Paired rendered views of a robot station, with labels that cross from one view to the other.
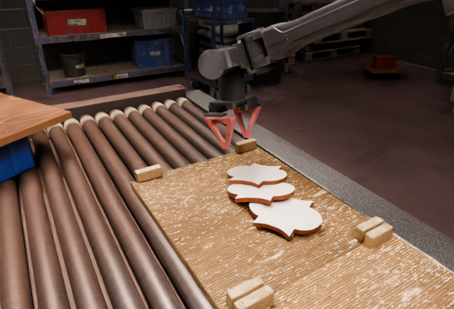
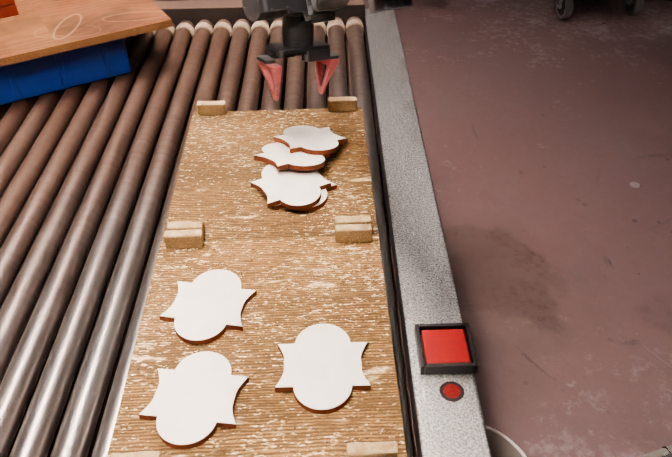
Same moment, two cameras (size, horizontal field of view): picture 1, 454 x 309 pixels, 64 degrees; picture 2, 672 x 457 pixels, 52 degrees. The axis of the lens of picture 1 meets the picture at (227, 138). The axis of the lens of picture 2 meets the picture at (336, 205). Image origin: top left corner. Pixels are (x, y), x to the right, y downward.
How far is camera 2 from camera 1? 76 cm
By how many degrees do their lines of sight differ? 28
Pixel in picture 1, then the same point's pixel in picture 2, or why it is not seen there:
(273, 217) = (273, 183)
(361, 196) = (414, 199)
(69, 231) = (113, 143)
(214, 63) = (253, 4)
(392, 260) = (344, 258)
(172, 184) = (227, 126)
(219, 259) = (198, 202)
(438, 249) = (419, 271)
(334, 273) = (278, 247)
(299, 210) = (305, 186)
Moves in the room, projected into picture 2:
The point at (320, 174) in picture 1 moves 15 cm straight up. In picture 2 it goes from (402, 163) to (405, 92)
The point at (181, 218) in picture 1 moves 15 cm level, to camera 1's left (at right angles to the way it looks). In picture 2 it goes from (203, 159) to (142, 139)
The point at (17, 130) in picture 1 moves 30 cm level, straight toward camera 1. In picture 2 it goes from (108, 32) to (73, 100)
